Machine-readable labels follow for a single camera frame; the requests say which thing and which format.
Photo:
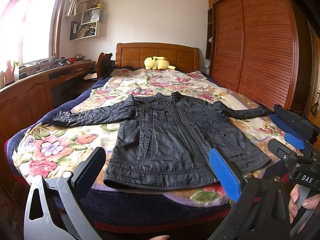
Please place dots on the wooden chair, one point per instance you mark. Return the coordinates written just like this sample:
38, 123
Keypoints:
103, 64

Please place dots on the black jacket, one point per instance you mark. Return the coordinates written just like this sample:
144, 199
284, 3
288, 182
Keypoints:
163, 142

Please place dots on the long wooden desk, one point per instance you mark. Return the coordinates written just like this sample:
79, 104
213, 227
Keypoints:
29, 99

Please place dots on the yellow plush toy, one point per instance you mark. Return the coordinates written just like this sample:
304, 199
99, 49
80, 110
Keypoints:
158, 63

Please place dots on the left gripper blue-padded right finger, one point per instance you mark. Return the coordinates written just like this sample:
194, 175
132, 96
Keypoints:
259, 211

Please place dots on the brass door handle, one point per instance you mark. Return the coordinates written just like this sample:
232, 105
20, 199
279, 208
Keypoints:
315, 107

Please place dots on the white wall shelf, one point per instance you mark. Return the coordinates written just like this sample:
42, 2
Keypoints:
87, 23

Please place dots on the window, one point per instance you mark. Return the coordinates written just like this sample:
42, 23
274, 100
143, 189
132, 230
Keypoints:
30, 30

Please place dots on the wooden room door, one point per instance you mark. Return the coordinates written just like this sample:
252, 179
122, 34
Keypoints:
314, 85

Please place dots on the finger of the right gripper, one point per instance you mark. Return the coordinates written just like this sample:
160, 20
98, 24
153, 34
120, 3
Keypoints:
285, 127

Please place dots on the floral bed blanket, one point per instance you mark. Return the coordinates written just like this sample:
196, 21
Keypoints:
48, 150

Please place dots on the wooden louvered wardrobe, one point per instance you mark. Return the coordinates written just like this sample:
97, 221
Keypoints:
262, 50

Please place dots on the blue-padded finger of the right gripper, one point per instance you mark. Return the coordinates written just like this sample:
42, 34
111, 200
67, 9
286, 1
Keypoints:
297, 143

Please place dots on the wooden bed headboard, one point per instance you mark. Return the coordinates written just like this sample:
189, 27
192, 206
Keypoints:
185, 59

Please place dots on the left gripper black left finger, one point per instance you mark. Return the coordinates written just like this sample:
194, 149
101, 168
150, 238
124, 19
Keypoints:
53, 211

